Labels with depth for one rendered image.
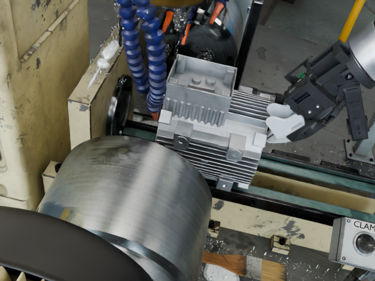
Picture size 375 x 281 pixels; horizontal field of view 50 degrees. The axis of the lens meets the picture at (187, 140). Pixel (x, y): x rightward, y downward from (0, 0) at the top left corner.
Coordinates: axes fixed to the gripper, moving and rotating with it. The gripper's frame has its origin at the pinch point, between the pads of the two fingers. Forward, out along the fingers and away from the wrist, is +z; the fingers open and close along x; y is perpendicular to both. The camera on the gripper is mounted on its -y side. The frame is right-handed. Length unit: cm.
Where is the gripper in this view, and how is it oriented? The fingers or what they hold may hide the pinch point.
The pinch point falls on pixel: (275, 139)
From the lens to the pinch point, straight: 75.6
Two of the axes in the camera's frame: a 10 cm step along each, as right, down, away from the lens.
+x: -1.8, 6.7, -7.2
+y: -7.7, -5.5, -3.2
